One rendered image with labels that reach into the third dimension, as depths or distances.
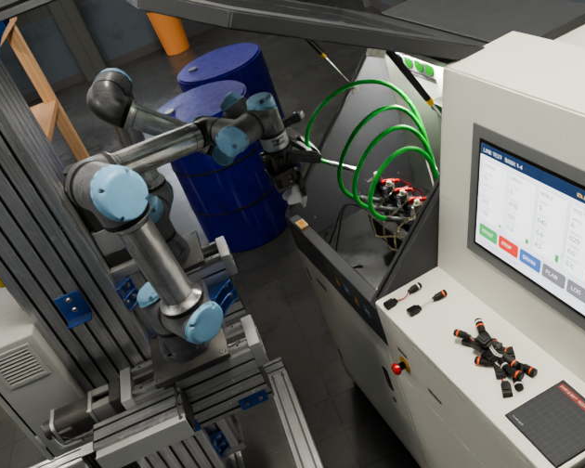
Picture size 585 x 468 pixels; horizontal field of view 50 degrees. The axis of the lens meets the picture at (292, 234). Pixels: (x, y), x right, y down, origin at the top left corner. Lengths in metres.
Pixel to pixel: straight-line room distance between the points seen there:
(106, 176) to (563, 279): 1.00
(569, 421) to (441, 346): 0.36
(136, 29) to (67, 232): 7.46
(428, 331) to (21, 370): 1.16
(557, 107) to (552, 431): 0.67
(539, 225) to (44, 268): 1.28
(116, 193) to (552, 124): 0.91
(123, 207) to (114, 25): 7.79
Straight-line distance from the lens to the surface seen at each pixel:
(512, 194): 1.54
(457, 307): 1.77
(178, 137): 1.68
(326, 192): 2.41
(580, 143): 1.36
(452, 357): 1.65
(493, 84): 1.53
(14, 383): 2.06
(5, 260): 1.87
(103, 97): 2.03
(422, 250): 1.85
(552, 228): 1.47
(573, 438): 1.48
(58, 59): 9.27
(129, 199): 1.42
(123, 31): 9.16
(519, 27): 1.94
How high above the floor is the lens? 2.19
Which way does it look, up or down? 33 degrees down
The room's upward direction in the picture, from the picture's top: 21 degrees counter-clockwise
